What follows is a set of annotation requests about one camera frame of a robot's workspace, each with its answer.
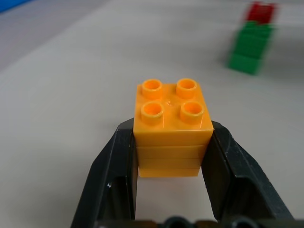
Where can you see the red studded building block cube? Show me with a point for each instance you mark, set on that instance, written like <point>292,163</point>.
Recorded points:
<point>260,13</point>

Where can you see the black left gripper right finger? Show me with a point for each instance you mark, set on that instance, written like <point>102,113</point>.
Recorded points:
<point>244,171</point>

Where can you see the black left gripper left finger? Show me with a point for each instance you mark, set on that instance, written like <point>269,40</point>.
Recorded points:
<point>104,171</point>

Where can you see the green studded building block cube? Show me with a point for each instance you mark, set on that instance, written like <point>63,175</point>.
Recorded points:
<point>251,47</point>

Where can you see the blue mat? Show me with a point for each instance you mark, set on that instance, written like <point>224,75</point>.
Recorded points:
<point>6,4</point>

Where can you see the orange studded building block cube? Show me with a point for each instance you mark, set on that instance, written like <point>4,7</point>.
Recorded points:
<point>170,126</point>

